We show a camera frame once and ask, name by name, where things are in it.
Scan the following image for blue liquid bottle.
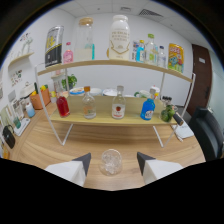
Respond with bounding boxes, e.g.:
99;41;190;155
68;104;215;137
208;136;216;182
139;88;157;121

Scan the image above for white milk bottle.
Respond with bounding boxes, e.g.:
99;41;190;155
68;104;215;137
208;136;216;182
108;14;131;61

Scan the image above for green cup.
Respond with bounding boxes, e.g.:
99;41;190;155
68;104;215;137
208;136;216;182
13;116;22;130

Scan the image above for white and blue cup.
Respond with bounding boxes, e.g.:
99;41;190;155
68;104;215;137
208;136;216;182
25;101;36;118

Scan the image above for yellow paper cup with lid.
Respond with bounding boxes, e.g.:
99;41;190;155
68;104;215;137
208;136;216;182
149;85;161;100

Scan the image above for white zip pouch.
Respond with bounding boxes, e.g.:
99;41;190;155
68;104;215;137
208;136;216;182
173;121;195;141

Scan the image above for lime jar with cork lid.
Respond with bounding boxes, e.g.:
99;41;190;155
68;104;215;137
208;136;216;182
160;103;185;127

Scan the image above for black chair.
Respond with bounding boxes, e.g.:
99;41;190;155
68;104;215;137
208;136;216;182
188;106;224;163

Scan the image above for red liquid glass bottle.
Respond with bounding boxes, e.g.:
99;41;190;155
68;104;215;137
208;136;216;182
55;91;71;118

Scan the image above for two-tier wooden shelf rack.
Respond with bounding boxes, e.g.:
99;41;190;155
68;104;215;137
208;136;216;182
34;59;197;148

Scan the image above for white tray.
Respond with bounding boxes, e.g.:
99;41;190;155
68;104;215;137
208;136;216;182
13;117;31;137

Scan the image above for black handbag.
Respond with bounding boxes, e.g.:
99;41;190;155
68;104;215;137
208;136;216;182
2;124;16;150

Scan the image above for clear bottle with red label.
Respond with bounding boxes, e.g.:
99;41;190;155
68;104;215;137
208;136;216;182
111;85;127;120

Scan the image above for orange storage basket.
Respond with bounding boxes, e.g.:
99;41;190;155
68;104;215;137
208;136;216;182
29;85;52;110

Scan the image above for blue-rimmed bowl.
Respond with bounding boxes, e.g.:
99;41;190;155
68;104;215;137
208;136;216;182
69;87;85;97

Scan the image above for green potted plant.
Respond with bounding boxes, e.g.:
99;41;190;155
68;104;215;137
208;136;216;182
61;73;78;91

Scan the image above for brown door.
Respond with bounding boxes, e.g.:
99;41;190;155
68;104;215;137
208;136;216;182
185;43;213;117

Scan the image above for clear plastic bottle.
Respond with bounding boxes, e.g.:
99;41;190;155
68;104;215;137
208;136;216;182
157;45;167;69

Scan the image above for yellow snack canister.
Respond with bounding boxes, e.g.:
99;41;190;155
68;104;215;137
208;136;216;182
167;42;185;74

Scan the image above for small pink bottle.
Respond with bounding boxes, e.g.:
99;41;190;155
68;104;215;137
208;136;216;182
62;41;75;65

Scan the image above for small light blue bottle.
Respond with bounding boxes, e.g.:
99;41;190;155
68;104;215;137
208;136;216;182
135;39;146;64

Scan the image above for green-capped glass bottle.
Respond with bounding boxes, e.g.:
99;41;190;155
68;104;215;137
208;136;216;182
144;33;159;66

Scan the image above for small teal bottle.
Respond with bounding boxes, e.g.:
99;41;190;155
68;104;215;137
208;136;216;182
90;43;96;61

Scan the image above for black and yellow canister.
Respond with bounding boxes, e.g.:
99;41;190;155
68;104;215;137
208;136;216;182
44;25;65;69

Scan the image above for wooden wall shelf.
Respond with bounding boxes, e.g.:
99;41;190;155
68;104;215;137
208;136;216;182
7;51;35;68

